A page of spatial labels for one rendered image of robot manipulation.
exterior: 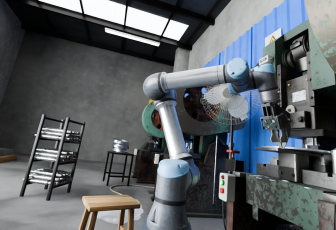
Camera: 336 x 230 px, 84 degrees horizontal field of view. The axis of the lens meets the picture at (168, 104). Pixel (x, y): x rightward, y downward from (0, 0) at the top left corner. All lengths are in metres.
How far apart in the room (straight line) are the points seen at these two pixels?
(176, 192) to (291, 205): 0.48
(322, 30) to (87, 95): 7.21
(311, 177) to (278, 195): 0.15
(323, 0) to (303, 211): 0.74
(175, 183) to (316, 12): 0.75
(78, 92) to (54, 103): 0.89
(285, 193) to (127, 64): 7.43
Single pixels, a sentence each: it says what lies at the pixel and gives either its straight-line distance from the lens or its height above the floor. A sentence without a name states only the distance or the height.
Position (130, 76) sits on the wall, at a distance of 7.77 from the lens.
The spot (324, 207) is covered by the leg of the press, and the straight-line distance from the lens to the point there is 0.82.
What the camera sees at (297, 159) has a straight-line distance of 1.03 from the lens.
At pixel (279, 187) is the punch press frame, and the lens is 1.01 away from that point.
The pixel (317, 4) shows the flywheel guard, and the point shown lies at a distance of 0.86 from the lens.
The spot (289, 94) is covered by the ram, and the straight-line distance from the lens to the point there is 1.22.
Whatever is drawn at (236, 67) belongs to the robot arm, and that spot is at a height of 1.03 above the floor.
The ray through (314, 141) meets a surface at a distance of 1.18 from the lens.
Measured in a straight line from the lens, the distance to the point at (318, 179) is 1.01.
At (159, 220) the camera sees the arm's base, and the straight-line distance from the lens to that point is 0.73.
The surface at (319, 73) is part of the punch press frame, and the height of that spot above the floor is 1.13.
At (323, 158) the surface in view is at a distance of 1.11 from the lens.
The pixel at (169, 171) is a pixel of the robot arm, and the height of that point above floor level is 0.64.
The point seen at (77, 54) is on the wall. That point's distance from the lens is 8.11.
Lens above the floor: 0.72
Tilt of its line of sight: 13 degrees up
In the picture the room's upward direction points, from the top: 7 degrees clockwise
